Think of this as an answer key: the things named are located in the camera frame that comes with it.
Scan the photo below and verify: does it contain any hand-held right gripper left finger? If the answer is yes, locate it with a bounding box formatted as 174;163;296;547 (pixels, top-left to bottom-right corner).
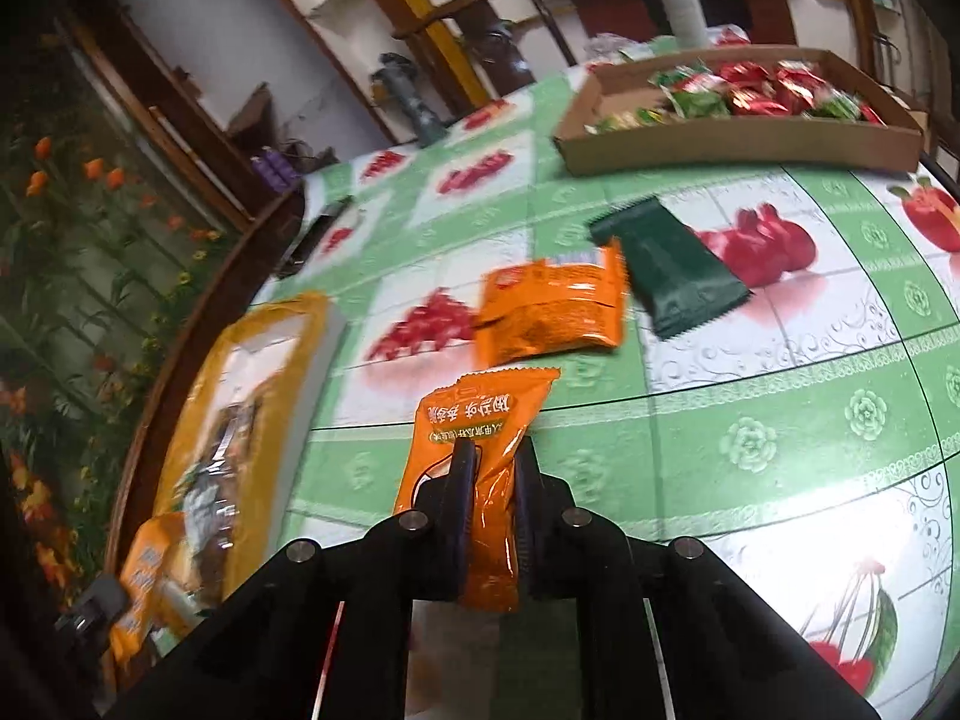
105;439;481;720

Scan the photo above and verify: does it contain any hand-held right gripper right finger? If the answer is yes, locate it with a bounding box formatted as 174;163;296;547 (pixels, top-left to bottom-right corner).
514;435;884;720

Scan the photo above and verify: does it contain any orange snack packet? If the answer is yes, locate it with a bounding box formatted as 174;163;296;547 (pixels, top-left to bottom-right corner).
472;236;629;365
109;514;203;665
394;366;562;612

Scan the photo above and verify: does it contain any large yellow plastic bag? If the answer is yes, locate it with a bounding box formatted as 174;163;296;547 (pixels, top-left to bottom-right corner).
154;292;331;608

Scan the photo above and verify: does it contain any dark green snack packet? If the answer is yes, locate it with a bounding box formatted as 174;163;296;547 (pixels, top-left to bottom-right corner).
586;195;753;340

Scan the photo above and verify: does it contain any black remote control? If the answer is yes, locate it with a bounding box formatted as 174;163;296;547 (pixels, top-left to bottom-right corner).
274;195;355;280

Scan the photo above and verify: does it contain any grey flashlight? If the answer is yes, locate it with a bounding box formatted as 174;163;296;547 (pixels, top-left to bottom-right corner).
371;52;449;149

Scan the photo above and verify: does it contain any cardboard tray box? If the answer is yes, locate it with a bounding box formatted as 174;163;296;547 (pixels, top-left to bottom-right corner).
553;49;925;177

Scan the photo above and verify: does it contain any dark wooden chair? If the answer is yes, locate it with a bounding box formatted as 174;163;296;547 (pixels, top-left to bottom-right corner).
390;0;578;121

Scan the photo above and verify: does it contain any pile of red green packets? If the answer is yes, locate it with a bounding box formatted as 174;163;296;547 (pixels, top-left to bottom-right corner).
589;60;886;134

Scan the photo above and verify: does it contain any floral wall panel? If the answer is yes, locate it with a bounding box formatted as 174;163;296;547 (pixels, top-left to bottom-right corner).
0;30;248;616

